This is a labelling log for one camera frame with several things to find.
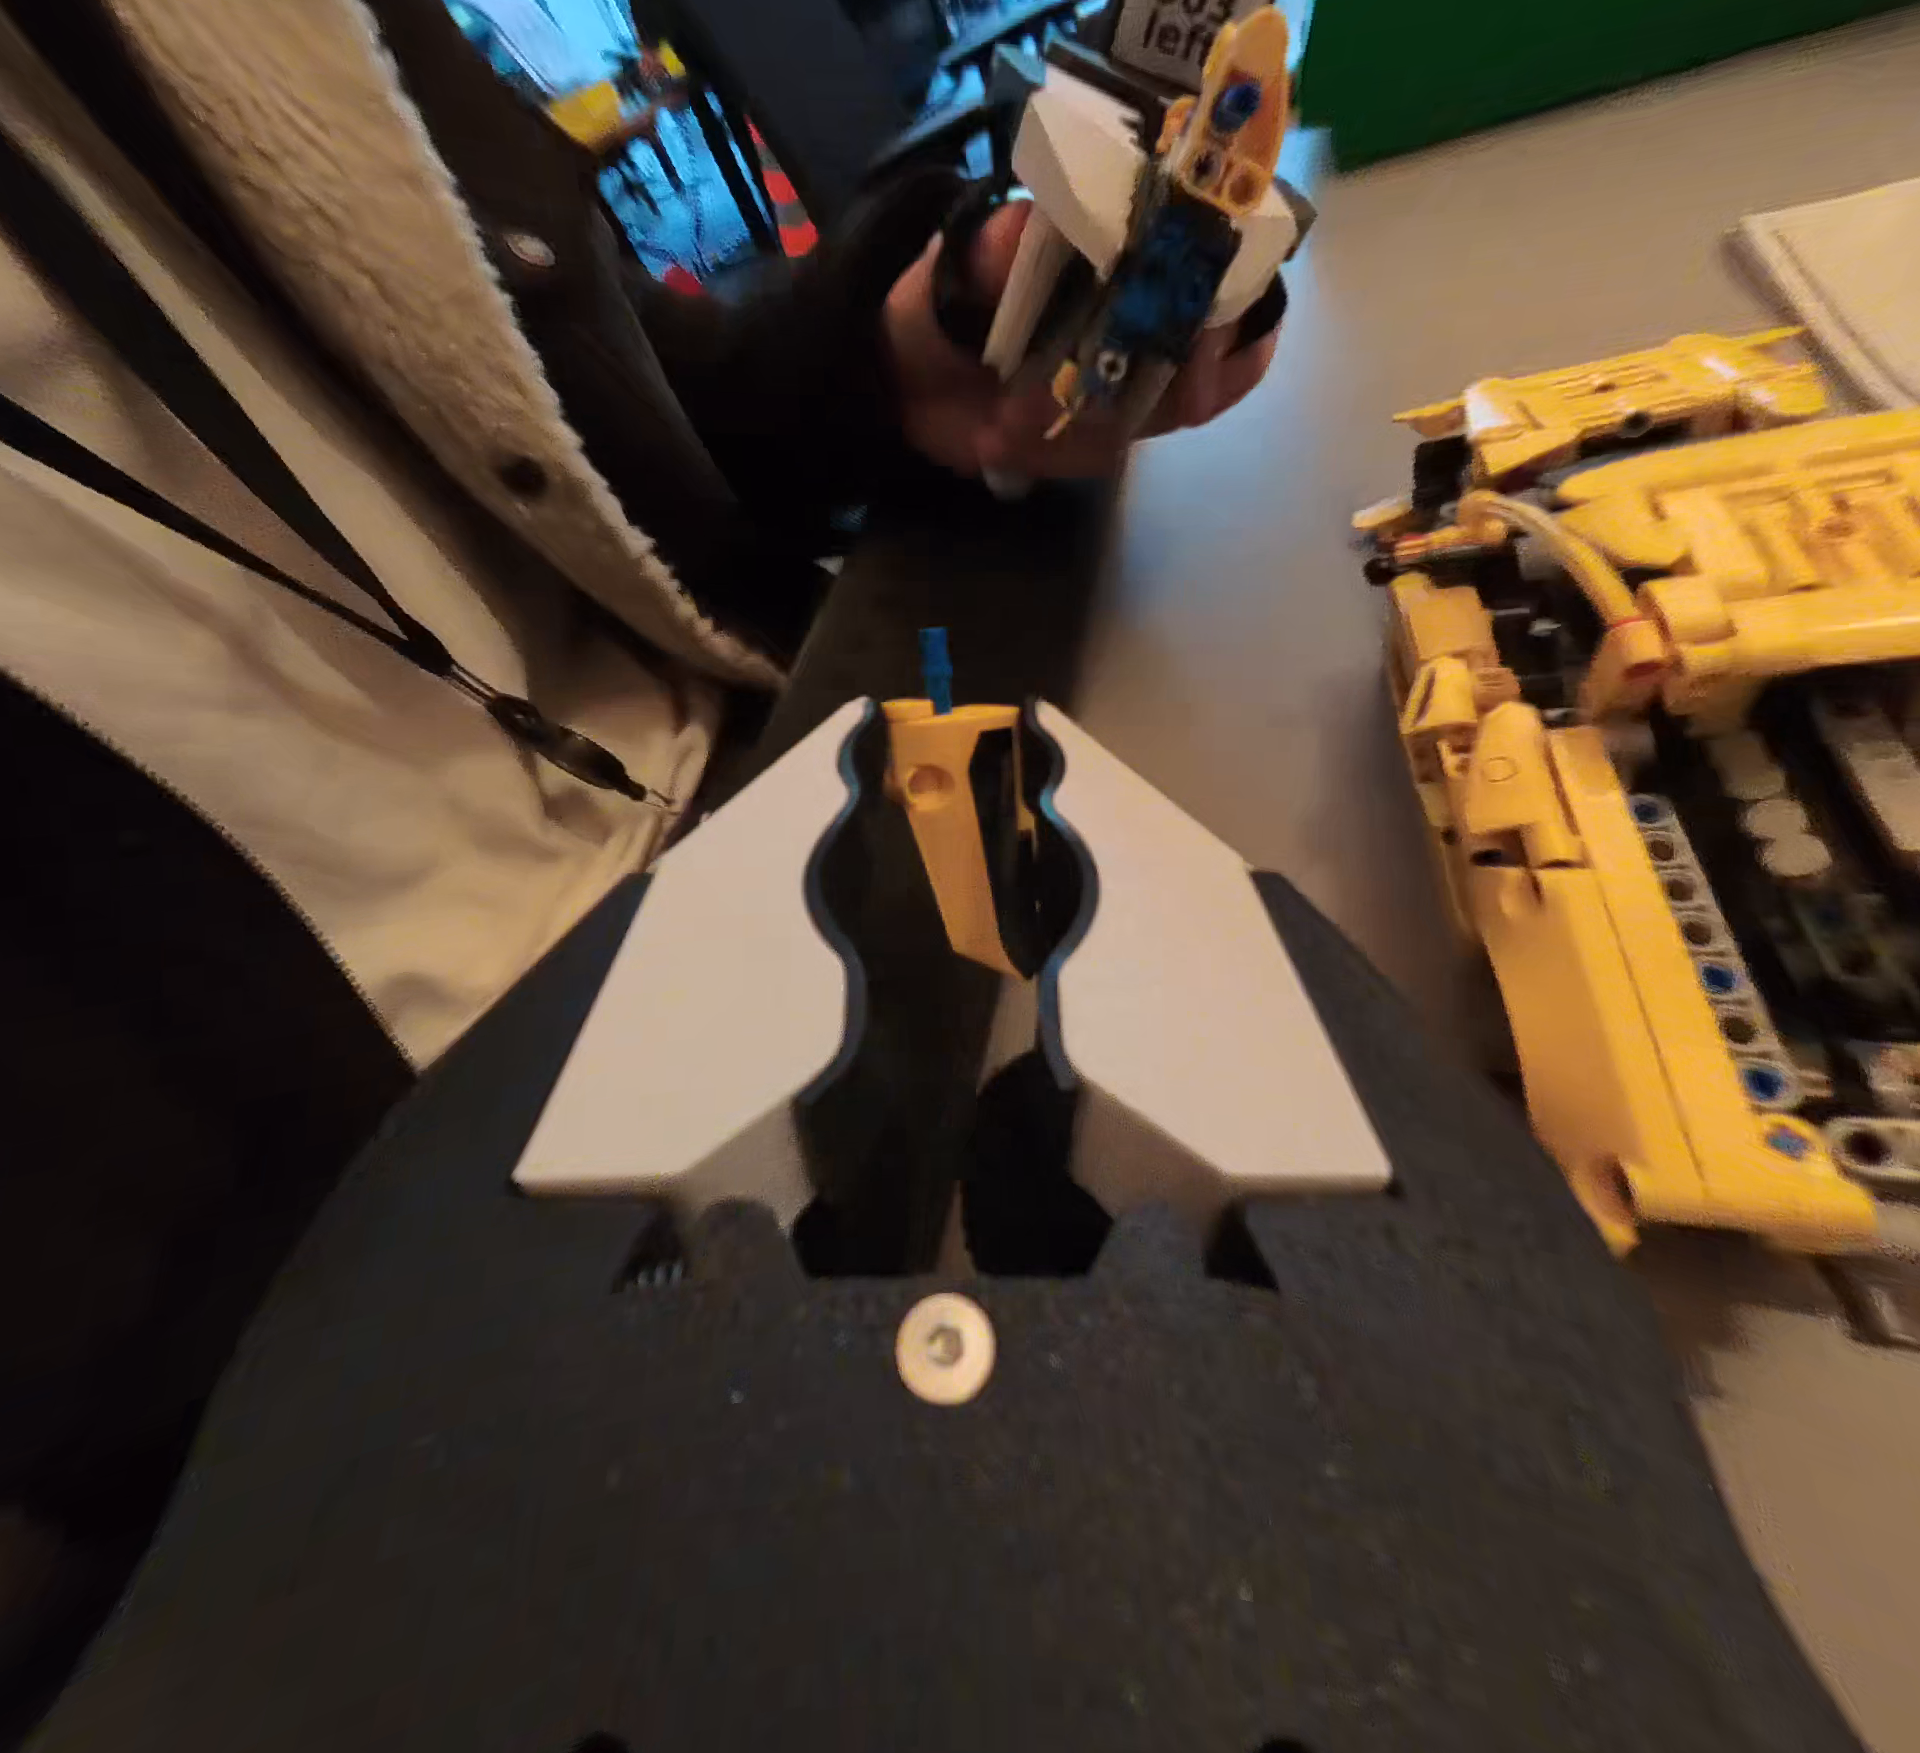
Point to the person's left hand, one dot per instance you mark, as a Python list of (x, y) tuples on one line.
[(958, 420)]

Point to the grey desk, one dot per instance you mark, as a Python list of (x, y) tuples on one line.
[(1274, 508)]

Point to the yellow toy brick car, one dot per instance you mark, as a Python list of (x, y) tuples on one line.
[(1620, 734)]

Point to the yellow brick beam with pin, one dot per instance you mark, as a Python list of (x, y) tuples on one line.
[(958, 824)]

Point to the orange traffic cone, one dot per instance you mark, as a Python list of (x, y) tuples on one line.
[(788, 200)]

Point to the open instruction booklet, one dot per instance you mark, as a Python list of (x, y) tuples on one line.
[(1845, 284)]

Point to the black perforated panel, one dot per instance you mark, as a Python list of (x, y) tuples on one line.
[(958, 570)]

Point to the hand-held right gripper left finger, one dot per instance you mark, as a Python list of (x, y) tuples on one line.
[(705, 1034)]

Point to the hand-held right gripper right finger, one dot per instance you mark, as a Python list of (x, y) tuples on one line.
[(1214, 1034)]

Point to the person's white shirt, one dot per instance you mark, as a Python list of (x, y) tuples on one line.
[(225, 734)]

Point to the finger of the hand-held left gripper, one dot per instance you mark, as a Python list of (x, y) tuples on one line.
[(1079, 163), (1266, 255)]

